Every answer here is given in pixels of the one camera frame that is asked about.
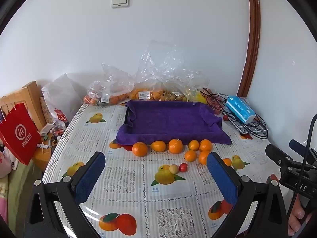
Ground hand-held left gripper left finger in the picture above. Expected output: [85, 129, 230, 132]
[25, 151, 107, 238]

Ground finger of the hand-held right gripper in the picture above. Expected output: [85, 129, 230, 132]
[265, 143, 301, 171]
[289, 139, 317, 159]

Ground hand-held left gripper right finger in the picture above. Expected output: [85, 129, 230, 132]
[206, 152, 290, 238]

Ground purple towel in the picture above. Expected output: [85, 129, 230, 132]
[116, 100, 233, 145]

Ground person's right hand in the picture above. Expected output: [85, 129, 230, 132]
[288, 199, 306, 237]

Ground wooden side table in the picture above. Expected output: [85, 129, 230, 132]
[32, 126, 62, 171]

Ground blue tissue pack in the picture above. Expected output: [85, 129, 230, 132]
[225, 95, 257, 124]

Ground light green bedsheet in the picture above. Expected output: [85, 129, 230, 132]
[7, 164, 45, 228]

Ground clear bag of red tomatoes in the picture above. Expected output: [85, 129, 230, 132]
[202, 87, 228, 116]

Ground beige patterned box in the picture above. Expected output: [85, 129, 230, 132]
[40, 97, 53, 124]

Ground clear bag of leafy tangerines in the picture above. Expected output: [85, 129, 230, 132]
[83, 63, 134, 107]

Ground red paper bag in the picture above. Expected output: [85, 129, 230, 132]
[0, 102, 41, 166]

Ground white plastic bag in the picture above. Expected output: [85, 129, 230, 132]
[41, 73, 82, 130]

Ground yellow bananas in clear bag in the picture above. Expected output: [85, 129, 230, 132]
[184, 85, 208, 105]

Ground pink printed cloth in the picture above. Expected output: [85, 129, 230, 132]
[0, 146, 20, 219]

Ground clear bag of longans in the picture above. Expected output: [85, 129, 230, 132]
[161, 68, 210, 103]

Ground large clear bag of mandarins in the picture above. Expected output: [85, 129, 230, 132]
[124, 40, 179, 102]

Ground wooden chair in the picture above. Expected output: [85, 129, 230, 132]
[0, 81, 47, 132]

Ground looped black cable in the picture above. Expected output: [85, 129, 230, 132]
[200, 88, 269, 140]

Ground brown wooden door frame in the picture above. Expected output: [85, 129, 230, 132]
[237, 0, 262, 98]

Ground white light switch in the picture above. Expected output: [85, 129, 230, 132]
[111, 0, 130, 9]

